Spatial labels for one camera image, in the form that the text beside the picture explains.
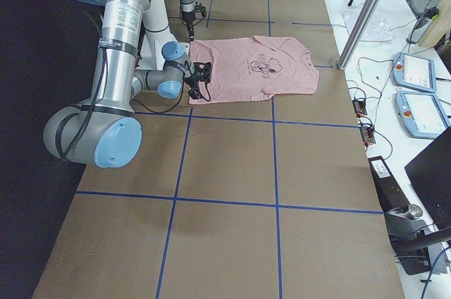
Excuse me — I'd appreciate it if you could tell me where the aluminium frame post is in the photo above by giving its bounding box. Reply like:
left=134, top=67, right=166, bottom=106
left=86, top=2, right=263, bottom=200
left=338, top=0, right=380, bottom=71

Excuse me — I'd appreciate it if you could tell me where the pink Snoopy t-shirt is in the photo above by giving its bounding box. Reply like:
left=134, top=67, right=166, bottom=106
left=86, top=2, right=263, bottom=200
left=190, top=35, right=319, bottom=103

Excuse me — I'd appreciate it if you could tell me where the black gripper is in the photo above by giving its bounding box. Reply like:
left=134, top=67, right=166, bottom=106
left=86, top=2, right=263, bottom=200
left=185, top=75, right=204, bottom=99
left=180, top=11, right=196, bottom=42

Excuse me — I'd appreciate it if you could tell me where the clear plastic bag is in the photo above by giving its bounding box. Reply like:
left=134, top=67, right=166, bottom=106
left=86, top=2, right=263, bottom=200
left=342, top=11, right=395, bottom=42

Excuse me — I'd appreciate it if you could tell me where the black box with label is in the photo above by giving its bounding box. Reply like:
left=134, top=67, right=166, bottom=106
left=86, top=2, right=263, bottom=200
left=368, top=156, right=410, bottom=212

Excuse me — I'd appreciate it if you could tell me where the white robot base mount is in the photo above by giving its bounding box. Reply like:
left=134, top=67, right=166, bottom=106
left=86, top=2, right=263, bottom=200
left=135, top=0, right=190, bottom=73

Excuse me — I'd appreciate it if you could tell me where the lower teach pendant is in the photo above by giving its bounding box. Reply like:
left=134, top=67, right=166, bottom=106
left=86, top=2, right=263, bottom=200
left=395, top=91, right=450, bottom=140

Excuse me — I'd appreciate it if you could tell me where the orange grey usb hub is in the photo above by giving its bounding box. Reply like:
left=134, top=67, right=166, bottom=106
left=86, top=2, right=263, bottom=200
left=352, top=99, right=367, bottom=118
left=359, top=123, right=376, bottom=147

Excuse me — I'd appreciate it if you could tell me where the teach pendant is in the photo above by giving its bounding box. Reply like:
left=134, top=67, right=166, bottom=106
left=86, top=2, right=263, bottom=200
left=392, top=52, right=437, bottom=93
left=395, top=91, right=450, bottom=140

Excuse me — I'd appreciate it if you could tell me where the upper teach pendant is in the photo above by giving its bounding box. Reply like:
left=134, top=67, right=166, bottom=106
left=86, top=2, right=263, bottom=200
left=392, top=52, right=437, bottom=93

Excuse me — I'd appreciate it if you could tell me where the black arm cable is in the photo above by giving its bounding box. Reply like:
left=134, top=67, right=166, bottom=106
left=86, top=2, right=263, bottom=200
left=132, top=61, right=212, bottom=115

